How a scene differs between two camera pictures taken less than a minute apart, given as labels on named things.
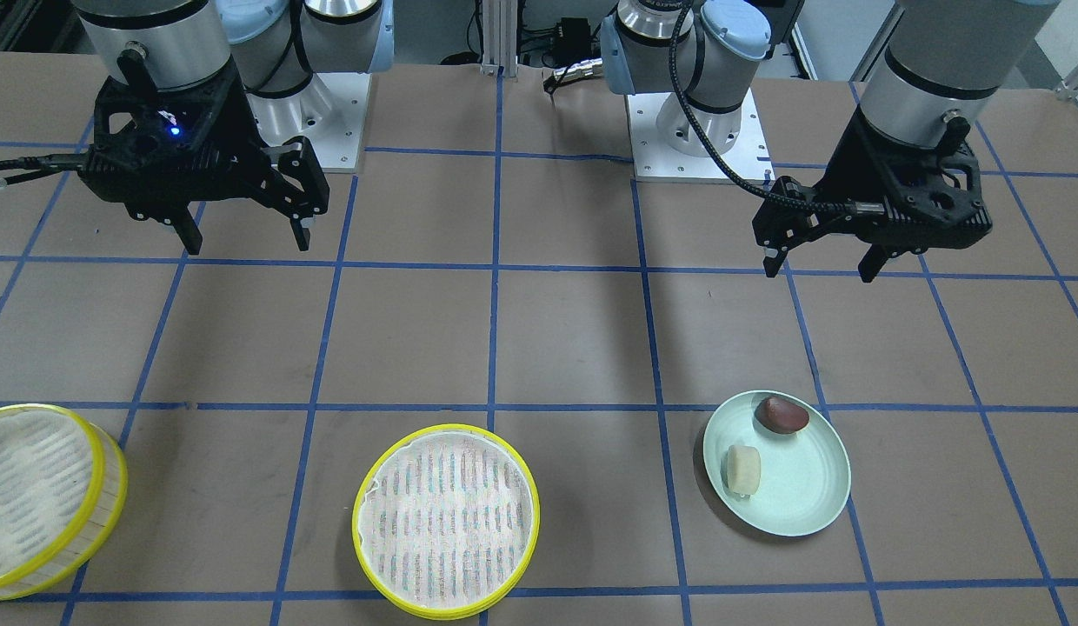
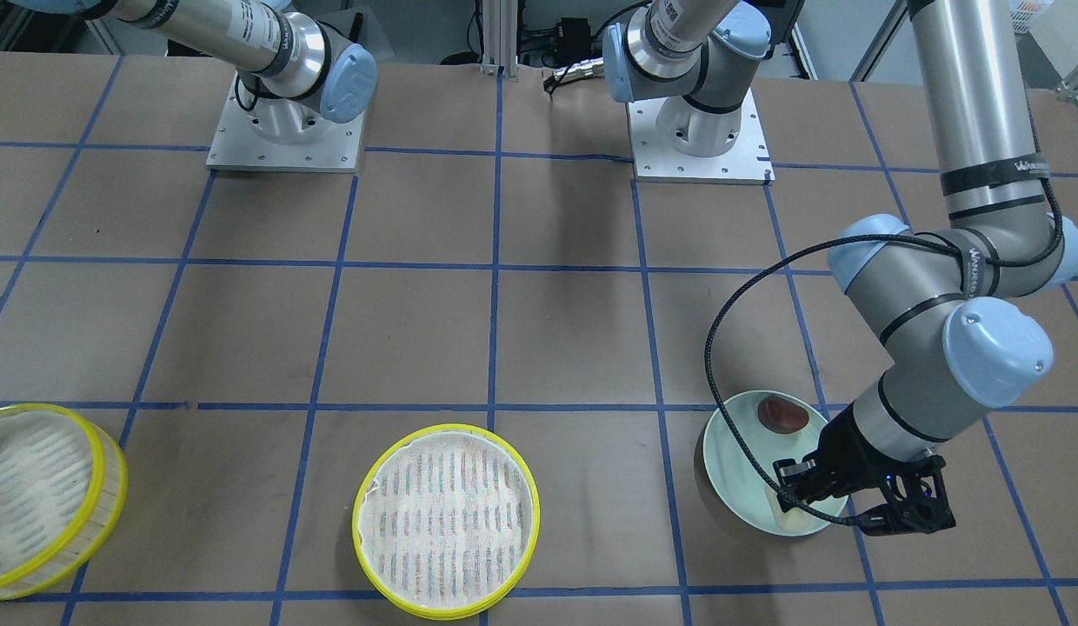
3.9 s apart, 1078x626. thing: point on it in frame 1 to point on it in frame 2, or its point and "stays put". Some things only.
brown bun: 780,416 stays put
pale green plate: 805,475 stays put
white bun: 743,469 to 795,520
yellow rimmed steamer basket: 54,493 stays put
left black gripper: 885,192 to 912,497
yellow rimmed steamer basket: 446,521 stays put
